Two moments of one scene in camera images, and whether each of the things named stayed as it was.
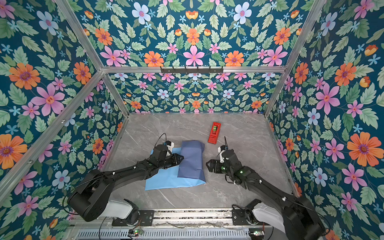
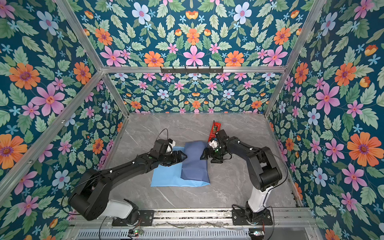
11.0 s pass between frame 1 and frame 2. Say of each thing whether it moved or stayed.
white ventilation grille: stayed
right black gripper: moved
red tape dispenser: stayed
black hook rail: stayed
